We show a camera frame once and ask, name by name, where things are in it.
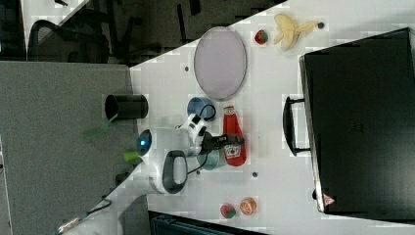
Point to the peeled toy banana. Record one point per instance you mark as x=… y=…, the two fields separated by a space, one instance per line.
x=289 y=30

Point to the orange slice toy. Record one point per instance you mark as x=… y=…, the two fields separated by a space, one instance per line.
x=248 y=206

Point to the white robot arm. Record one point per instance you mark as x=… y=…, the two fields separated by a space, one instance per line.
x=166 y=151

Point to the toy strawberry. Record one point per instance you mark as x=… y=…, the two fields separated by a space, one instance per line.
x=227 y=211

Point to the green mug with handle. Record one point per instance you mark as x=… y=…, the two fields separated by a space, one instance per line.
x=211 y=161

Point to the black office chair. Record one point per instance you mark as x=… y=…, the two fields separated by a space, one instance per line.
x=79 y=40

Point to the red toy tomato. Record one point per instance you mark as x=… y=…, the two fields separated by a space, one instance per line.
x=261 y=37

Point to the toaster oven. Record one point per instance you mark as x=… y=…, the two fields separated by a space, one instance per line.
x=359 y=108

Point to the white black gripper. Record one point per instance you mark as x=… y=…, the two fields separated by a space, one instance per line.
x=196 y=128

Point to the light purple round plate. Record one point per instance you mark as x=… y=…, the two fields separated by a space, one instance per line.
x=220 y=63

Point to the blue cup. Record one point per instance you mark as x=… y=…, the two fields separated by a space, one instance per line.
x=203 y=107

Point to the green slotted spatula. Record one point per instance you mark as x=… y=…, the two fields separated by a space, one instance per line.
x=100 y=130

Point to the black pot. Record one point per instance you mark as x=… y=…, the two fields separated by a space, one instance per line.
x=126 y=106

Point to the red felt ketchup bottle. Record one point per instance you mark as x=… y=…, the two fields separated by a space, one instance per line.
x=235 y=154

